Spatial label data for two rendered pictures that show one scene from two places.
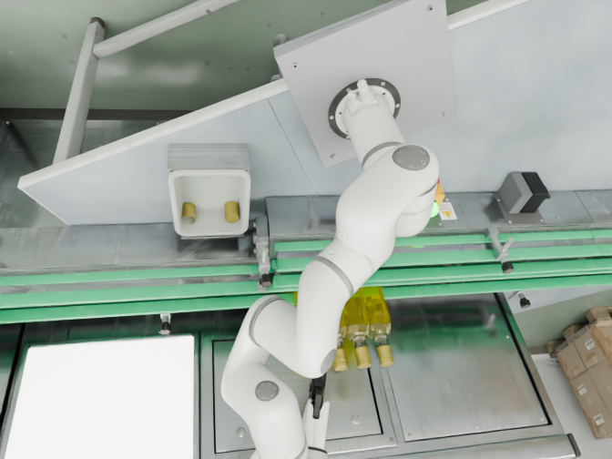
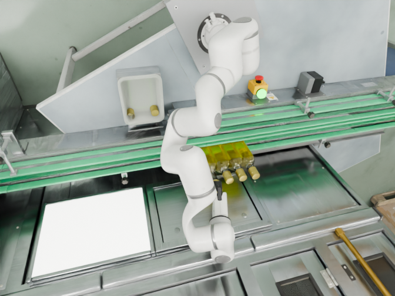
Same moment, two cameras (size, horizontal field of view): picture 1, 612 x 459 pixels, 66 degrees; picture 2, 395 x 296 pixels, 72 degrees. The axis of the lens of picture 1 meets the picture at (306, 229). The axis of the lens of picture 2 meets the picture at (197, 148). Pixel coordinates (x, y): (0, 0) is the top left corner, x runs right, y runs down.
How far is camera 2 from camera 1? 0.40 m
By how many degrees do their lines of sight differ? 12
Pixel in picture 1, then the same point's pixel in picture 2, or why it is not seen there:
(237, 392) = (169, 154)
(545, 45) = not seen: outside the picture
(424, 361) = (278, 185)
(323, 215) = not seen: hidden behind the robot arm
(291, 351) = (196, 116)
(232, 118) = (147, 49)
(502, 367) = (324, 182)
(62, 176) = (60, 97)
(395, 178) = (236, 26)
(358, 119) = (213, 32)
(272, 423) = (192, 161)
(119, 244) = (94, 137)
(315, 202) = not seen: hidden behind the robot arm
